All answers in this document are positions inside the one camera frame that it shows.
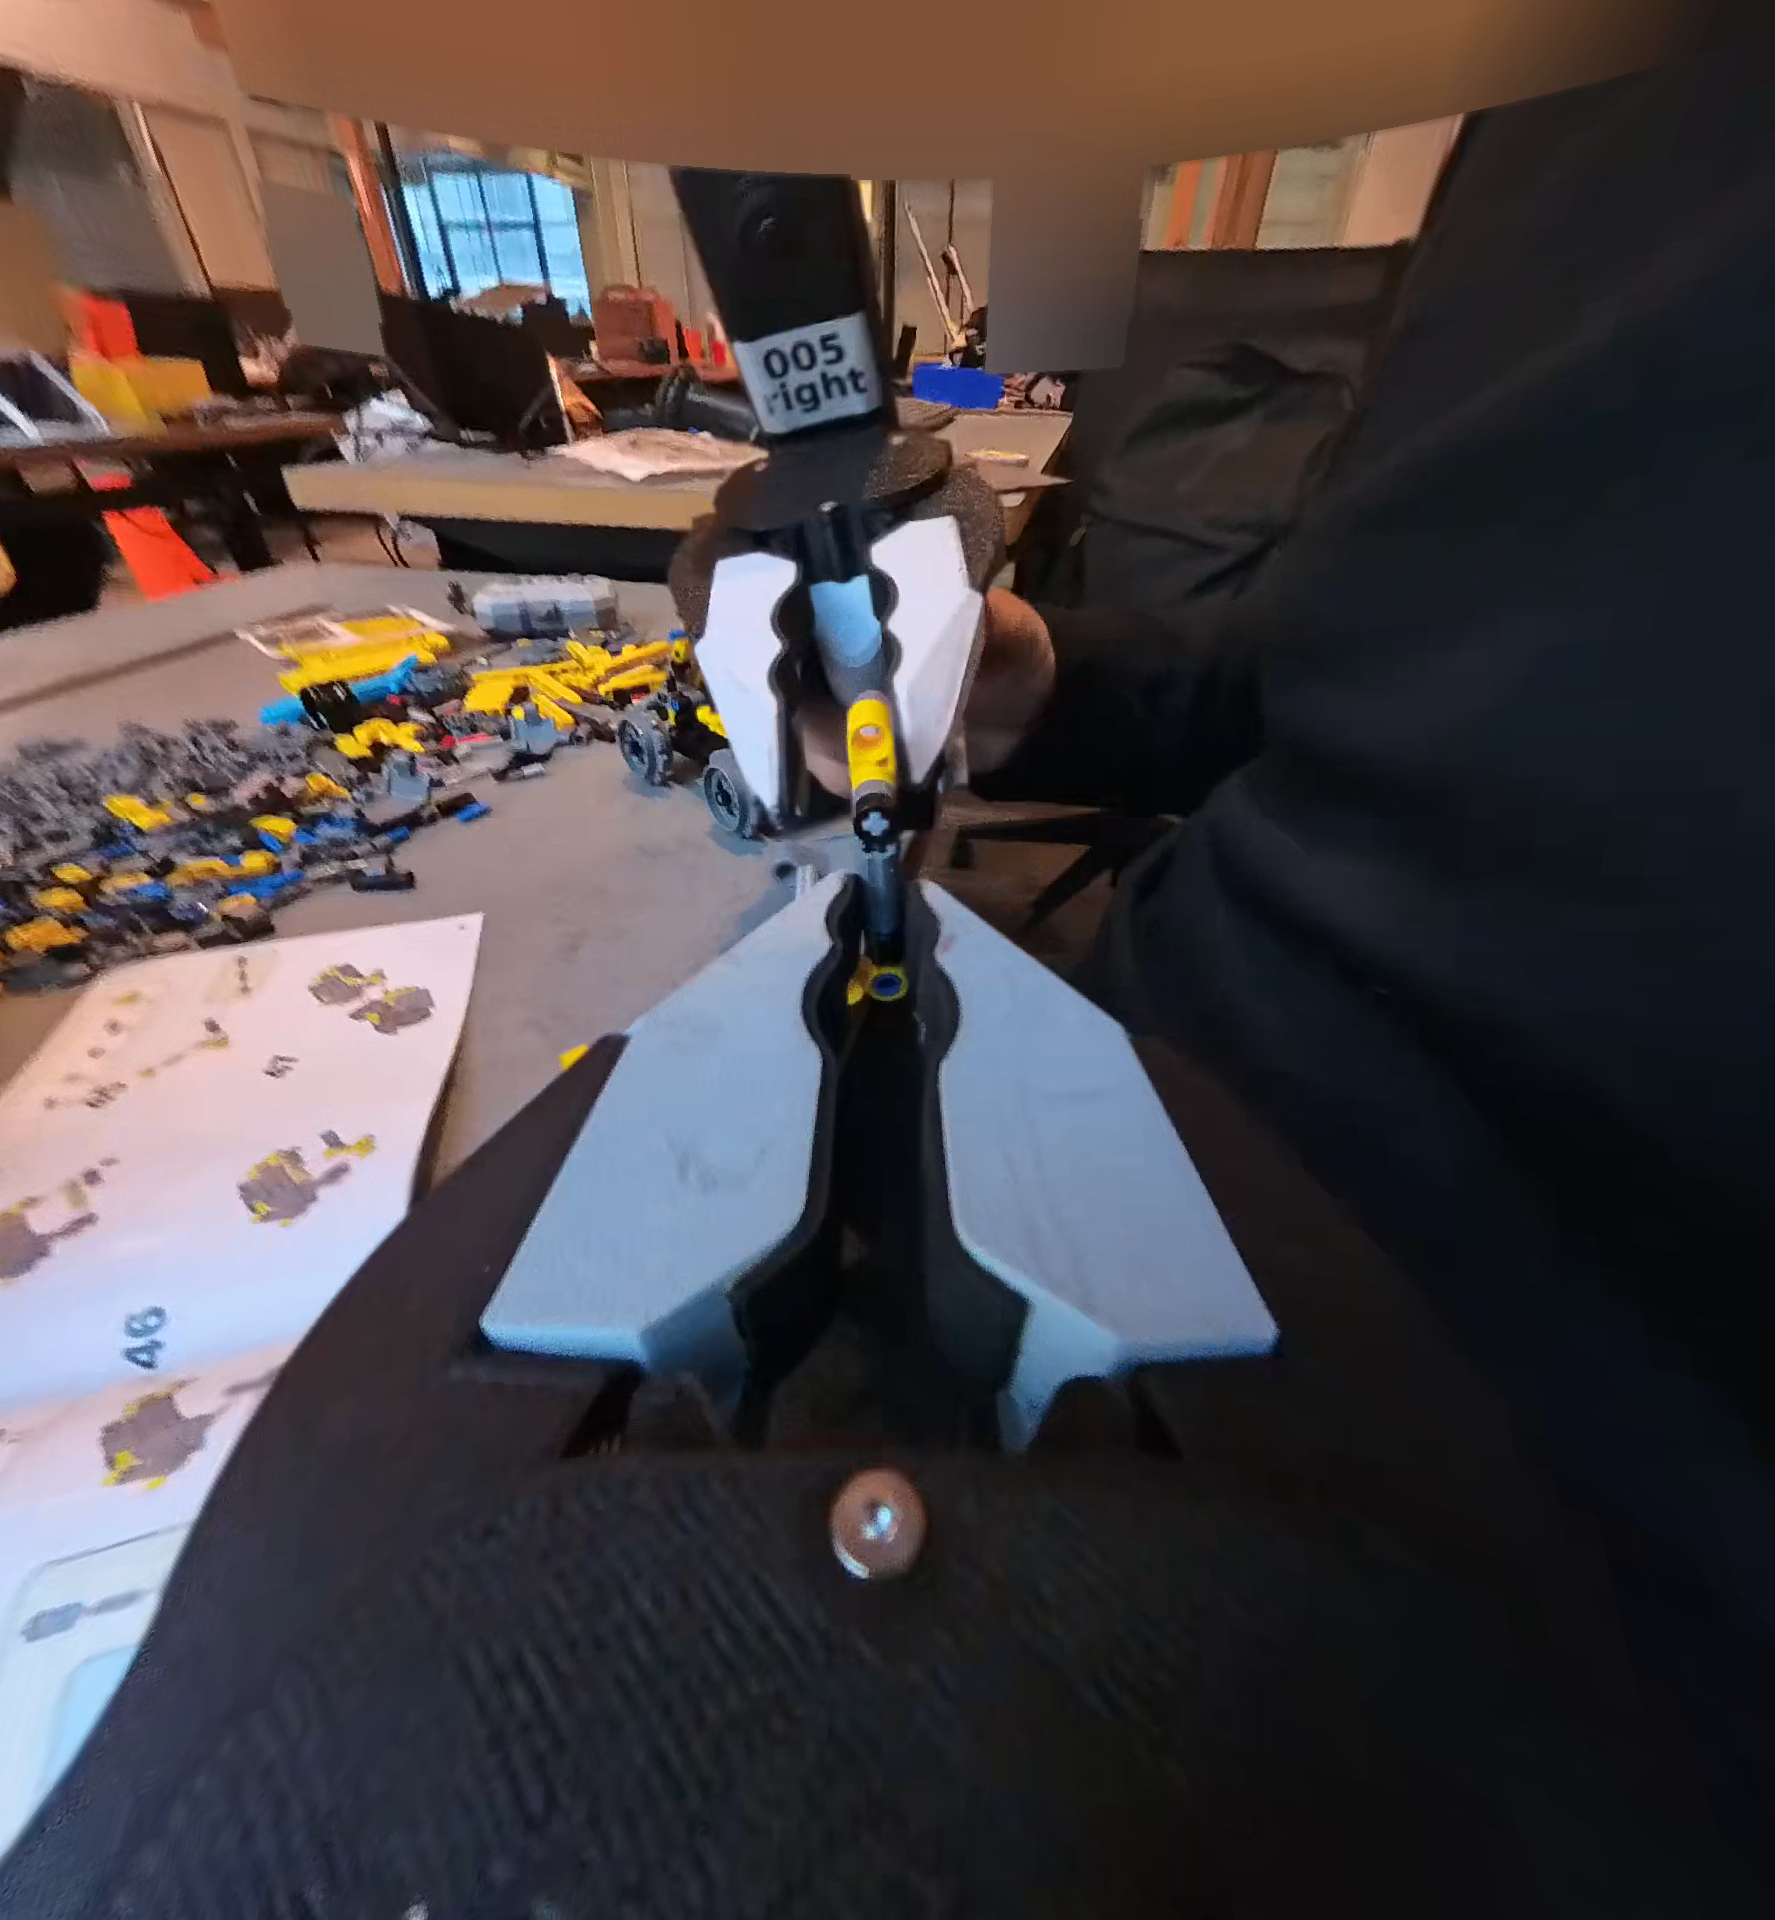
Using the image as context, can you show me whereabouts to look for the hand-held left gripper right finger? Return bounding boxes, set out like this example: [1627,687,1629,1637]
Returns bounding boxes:
[916,884,1281,1453]

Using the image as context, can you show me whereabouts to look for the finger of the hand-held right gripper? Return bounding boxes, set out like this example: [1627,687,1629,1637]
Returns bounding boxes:
[863,513,992,797]
[692,553,814,831]

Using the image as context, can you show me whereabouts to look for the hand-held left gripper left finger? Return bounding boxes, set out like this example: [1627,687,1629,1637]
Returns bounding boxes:
[481,872,850,1412]

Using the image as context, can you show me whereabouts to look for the yellow grey brick assembly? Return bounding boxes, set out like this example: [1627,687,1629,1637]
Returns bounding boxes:
[802,570,918,1011]

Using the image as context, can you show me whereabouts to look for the person's right forearm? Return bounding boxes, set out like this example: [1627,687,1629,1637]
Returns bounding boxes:
[1038,593,1370,820]

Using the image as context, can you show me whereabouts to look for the person's right hand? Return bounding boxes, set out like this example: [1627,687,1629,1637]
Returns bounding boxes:
[957,585,1061,779]

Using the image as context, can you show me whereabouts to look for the yellow wheeled chassis assembly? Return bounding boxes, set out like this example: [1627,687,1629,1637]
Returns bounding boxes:
[615,683,774,841]

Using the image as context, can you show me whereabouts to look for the grey battery box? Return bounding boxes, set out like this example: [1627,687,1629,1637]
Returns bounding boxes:
[470,578,626,638]

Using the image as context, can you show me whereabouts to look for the white paper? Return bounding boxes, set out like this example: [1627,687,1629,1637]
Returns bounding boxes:
[557,428,769,483]

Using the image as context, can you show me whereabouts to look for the grey table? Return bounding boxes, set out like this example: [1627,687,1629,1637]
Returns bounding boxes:
[280,405,1076,580]

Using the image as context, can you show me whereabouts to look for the window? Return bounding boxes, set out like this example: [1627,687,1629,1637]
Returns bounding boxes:
[391,157,597,317]

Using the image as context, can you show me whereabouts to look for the black office chair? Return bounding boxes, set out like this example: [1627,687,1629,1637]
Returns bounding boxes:
[946,241,1416,938]

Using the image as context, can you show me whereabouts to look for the clear bag of yellow parts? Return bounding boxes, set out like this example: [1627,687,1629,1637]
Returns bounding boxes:
[234,607,454,664]

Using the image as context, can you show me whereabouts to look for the person's black clothing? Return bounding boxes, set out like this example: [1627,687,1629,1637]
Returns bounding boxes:
[963,32,1775,1920]

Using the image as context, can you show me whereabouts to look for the open instruction booklet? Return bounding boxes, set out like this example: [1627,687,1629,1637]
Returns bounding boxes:
[0,912,487,1908]

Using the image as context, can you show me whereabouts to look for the orange cone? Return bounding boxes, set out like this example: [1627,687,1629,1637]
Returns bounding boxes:
[99,507,221,600]

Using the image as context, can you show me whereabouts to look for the pile of loose bricks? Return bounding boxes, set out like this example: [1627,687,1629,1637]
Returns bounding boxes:
[0,593,769,1011]

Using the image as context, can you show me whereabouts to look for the dark wooden table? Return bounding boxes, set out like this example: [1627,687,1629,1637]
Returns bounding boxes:
[0,407,347,485]

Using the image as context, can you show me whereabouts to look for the yellow bin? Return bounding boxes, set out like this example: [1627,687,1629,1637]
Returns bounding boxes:
[68,352,214,424]

